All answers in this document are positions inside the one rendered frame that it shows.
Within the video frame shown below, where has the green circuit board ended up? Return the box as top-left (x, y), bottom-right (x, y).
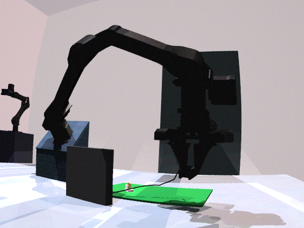
top-left (113, 182), bottom-right (213, 207)

